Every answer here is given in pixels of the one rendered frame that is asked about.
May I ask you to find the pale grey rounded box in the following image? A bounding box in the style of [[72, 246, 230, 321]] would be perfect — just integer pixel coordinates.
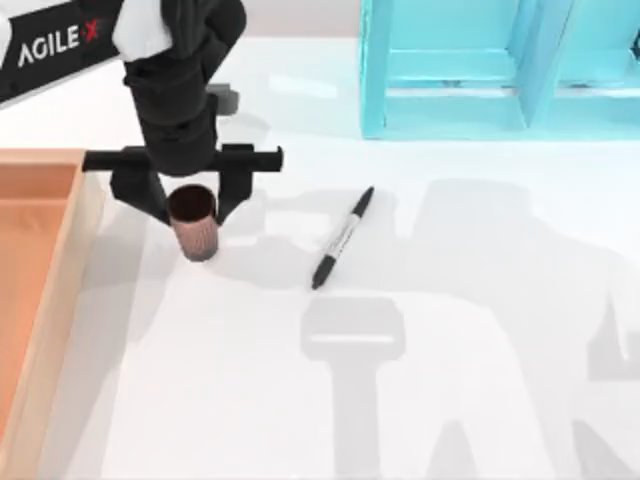
[[205, 83, 240, 117]]

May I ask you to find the light blue rack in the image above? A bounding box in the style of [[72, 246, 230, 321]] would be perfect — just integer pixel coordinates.
[[356, 0, 640, 143]]

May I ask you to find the salmon-coloured shallow box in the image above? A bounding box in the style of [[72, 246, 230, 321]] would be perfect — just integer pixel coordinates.
[[0, 148, 106, 480]]

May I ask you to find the brown ribbed cup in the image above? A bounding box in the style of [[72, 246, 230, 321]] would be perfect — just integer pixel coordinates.
[[167, 184, 220, 263]]

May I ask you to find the black marker pen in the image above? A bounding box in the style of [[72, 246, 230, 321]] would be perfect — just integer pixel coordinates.
[[311, 185, 376, 291]]

